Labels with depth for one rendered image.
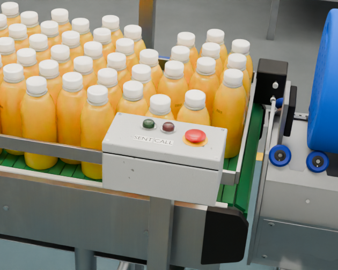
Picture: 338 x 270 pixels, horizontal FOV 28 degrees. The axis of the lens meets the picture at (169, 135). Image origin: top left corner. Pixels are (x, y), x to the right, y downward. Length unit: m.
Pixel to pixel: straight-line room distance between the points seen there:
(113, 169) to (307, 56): 2.87
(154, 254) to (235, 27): 2.99
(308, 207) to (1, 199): 0.63
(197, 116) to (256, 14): 3.14
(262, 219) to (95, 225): 0.35
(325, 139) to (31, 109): 0.56
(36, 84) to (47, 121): 0.08
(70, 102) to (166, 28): 2.79
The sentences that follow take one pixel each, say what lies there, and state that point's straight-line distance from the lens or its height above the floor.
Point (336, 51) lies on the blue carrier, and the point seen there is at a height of 1.20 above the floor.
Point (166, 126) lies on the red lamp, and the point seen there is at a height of 1.11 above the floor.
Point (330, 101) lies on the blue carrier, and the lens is 1.26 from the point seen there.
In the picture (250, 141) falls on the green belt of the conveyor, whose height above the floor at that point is 0.90.
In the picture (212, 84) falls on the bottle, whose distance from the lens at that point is 1.40.
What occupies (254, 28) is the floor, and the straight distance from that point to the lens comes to 4.19.
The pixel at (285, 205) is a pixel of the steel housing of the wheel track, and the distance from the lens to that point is 1.41.
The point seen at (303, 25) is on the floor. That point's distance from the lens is 4.32.
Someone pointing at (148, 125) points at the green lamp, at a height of 1.11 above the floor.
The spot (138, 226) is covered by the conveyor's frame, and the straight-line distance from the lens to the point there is 1.37.
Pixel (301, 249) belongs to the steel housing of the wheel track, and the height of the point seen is 0.72.
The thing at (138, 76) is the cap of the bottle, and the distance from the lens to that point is 1.35.
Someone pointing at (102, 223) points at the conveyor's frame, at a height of 0.81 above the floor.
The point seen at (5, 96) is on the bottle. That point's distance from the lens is 1.37.
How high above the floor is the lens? 1.75
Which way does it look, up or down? 34 degrees down
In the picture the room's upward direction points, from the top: 4 degrees clockwise
